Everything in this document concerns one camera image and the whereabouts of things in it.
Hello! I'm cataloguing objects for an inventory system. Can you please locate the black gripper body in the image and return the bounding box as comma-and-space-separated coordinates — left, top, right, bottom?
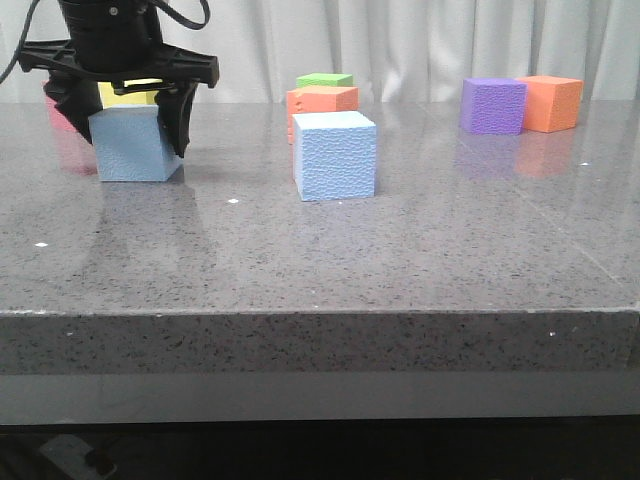
17, 1, 219, 89

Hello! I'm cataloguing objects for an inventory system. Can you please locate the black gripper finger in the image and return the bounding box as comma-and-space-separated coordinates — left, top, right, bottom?
43, 71, 103, 144
155, 82, 197, 158

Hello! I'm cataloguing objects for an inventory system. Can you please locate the light blue foam cube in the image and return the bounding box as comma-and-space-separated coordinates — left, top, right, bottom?
292, 111, 377, 201
89, 105, 182, 182

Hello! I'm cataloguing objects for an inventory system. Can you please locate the yellow foam cube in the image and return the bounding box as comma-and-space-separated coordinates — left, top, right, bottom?
98, 82, 158, 108

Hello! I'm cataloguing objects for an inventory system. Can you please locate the red foam cube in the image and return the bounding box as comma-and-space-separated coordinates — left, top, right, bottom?
42, 80, 80, 133

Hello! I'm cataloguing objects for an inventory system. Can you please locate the orange foam cube centre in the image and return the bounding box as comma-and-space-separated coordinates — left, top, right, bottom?
286, 85, 359, 145

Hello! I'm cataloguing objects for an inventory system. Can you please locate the orange foam cube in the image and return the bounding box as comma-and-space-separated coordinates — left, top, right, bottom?
518, 75, 584, 133
286, 85, 359, 145

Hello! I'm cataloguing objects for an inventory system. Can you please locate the green foam cube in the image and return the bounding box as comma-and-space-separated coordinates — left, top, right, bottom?
296, 72, 354, 88

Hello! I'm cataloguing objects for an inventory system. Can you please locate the white curtain backdrop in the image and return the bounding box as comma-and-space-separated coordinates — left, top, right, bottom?
0, 0, 640, 105

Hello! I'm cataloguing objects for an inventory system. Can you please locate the purple foam cube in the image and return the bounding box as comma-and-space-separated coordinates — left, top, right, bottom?
460, 78, 527, 135

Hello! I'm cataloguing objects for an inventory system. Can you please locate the orange foam cube right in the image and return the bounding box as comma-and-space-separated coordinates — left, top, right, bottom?
518, 75, 584, 133

